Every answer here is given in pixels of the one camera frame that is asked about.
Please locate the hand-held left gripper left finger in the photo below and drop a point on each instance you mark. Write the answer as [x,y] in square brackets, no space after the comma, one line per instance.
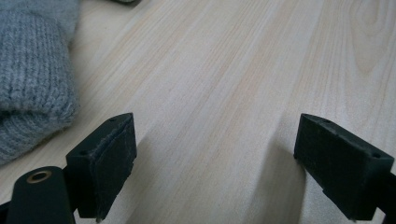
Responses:
[102,161]

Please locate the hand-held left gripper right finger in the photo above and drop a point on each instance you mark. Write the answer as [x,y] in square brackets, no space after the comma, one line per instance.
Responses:
[342,165]

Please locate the grey knitted glove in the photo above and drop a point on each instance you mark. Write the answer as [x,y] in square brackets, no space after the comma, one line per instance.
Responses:
[31,62]
[21,137]

